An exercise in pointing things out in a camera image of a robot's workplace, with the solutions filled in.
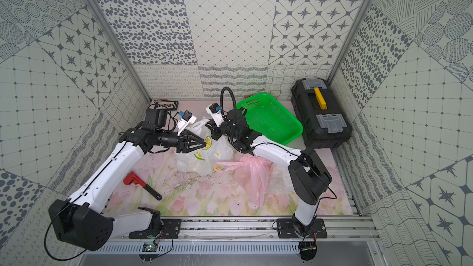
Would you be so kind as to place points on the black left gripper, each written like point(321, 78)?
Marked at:
point(183, 141)

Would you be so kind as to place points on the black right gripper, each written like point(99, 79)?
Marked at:
point(214, 128)

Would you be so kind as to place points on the pink patterned plastic bag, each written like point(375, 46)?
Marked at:
point(252, 173)

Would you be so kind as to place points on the white lemon print bag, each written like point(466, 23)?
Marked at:
point(280, 185)

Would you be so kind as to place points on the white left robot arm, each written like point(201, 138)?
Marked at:
point(79, 220)

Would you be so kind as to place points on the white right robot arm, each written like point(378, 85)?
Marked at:
point(308, 174)

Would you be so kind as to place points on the black small tray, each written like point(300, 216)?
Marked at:
point(166, 105)

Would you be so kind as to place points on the green plastic basket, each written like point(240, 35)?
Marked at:
point(266, 115)

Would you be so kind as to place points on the floral pink table mat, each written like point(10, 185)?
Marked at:
point(217, 194)

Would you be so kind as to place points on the black plastic toolbox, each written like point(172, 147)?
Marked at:
point(325, 126)

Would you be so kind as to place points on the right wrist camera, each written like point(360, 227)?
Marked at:
point(215, 110)

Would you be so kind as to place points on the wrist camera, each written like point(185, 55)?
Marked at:
point(186, 118)
point(215, 110)

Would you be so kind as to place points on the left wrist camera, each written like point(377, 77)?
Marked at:
point(186, 118)

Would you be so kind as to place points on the red handled tool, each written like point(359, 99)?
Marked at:
point(133, 179)

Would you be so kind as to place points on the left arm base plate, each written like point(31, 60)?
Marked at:
point(163, 228)

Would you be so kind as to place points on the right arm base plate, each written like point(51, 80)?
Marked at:
point(292, 228)

